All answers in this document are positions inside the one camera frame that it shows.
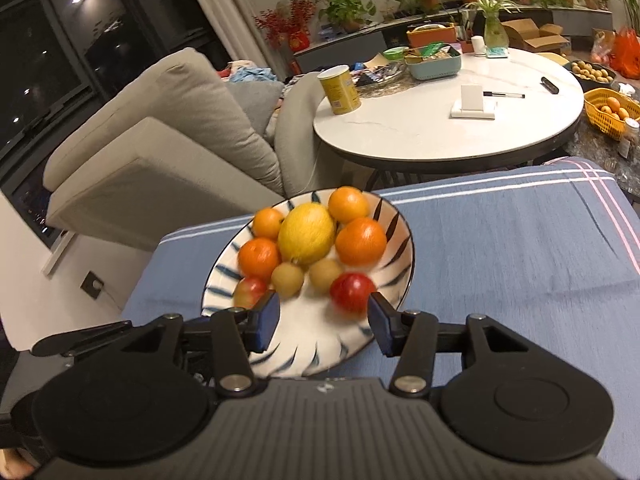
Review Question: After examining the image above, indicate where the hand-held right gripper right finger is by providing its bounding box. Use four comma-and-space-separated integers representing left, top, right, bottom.
367, 292, 532, 397

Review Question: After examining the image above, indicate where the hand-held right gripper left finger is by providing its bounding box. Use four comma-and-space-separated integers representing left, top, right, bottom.
120, 290, 282, 397

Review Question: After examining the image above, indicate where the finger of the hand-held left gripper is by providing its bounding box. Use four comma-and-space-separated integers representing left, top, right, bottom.
31, 321, 135, 358

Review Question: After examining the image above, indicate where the pink yellow apple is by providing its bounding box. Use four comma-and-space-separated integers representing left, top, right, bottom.
233, 276, 269, 310

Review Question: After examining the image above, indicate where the blue striped white bowl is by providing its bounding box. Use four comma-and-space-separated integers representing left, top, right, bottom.
201, 189, 416, 380

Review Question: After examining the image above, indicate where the red apple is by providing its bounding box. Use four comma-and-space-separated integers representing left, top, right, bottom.
330, 272, 377, 316

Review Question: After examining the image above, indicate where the small yellow-brown fruit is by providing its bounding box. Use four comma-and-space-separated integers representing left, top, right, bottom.
271, 261, 306, 297
308, 258, 344, 295

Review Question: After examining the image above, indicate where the large mandarin orange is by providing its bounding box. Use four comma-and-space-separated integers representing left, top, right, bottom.
335, 217, 388, 267

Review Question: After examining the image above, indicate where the yellow lemon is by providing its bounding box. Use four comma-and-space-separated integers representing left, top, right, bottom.
277, 202, 337, 267

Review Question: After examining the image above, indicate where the dark bowl of brown fruits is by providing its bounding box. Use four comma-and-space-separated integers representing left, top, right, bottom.
570, 59, 617, 85

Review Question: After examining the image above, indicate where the person's left hand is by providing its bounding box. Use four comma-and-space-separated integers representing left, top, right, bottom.
0, 449, 40, 480

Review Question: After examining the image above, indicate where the blue striped cloth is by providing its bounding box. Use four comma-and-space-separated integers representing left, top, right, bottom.
122, 157, 640, 480

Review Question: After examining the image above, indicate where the white round table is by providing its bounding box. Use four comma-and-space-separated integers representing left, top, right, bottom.
312, 47, 585, 171

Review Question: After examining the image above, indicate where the beige sofa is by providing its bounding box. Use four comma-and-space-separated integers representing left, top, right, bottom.
42, 47, 326, 251

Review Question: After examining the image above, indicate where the yellow can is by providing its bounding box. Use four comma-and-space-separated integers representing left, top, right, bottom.
318, 65, 362, 116

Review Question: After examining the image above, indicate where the white card stand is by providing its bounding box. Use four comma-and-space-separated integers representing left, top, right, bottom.
450, 85, 497, 121

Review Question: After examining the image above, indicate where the pile of clothes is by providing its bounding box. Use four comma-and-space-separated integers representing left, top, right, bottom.
217, 60, 281, 84

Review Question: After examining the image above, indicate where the pile of foil snack packets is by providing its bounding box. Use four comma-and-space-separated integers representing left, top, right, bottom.
350, 60, 408, 87

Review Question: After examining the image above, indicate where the teal plastic basket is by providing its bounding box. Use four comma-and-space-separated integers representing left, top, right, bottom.
404, 44, 462, 81

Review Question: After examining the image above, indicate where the dark marble side table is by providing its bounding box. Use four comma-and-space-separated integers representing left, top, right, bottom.
562, 110, 640, 206

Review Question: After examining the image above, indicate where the dark window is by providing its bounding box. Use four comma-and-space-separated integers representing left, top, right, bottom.
0, 0, 221, 248

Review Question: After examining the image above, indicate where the grey television cabinet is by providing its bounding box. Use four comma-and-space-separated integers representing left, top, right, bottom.
292, 7, 613, 73

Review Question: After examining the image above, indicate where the orange storage box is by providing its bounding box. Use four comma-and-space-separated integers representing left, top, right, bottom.
406, 23, 457, 48

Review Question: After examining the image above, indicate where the red berry plant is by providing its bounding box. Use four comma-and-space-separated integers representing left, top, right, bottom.
254, 0, 321, 52

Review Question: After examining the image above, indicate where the yellow basket of oranges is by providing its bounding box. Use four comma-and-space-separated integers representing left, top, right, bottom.
584, 87, 640, 141

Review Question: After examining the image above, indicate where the beige curtain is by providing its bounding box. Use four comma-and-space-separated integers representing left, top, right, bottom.
177, 0, 281, 71

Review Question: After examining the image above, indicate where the glass vase with plant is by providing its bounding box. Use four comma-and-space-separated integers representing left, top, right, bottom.
460, 0, 521, 50

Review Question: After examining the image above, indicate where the cardboard box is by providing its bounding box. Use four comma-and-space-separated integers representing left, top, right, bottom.
501, 18, 571, 53

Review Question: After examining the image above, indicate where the orange plastic bag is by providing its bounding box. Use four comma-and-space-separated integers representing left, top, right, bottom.
611, 27, 640, 80

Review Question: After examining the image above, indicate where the wall socket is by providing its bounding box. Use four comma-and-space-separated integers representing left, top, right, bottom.
81, 271, 105, 301

